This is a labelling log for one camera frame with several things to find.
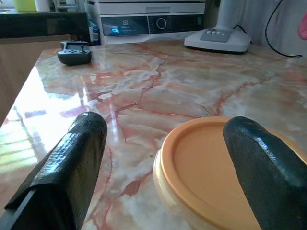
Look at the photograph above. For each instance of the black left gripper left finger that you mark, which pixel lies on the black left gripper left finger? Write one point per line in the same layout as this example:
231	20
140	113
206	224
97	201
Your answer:
67	172

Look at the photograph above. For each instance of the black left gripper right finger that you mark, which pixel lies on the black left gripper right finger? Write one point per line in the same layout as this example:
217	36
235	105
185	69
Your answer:
271	177

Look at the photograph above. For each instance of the orange lid plastic container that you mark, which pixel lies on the orange lid plastic container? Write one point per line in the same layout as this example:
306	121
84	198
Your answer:
199	167

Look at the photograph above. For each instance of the black handheld remote controller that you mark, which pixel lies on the black handheld remote controller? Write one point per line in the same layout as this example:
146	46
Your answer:
74	56

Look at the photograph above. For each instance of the light wooden cabinet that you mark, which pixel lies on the light wooden cabinet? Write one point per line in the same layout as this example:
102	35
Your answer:
14	67

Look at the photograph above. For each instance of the blue detergent bottle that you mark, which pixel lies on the blue detergent bottle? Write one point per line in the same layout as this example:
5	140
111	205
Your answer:
94	33

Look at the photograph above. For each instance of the white fan base with buttons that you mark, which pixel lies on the white fan base with buttons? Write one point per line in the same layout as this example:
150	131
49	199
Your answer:
216	43

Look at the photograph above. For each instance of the pink object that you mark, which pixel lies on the pink object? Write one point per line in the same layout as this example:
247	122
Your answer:
303	31

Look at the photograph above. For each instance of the black kitchen counter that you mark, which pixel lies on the black kitchen counter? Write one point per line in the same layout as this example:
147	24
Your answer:
36	24

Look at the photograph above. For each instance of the white washing machine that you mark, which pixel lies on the white washing machine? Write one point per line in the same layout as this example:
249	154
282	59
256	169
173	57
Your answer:
144	36

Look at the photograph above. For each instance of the white cup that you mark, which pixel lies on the white cup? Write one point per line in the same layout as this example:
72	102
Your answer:
42	5

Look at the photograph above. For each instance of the green plastic container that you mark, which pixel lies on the green plastic container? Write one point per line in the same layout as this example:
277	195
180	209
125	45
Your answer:
24	6

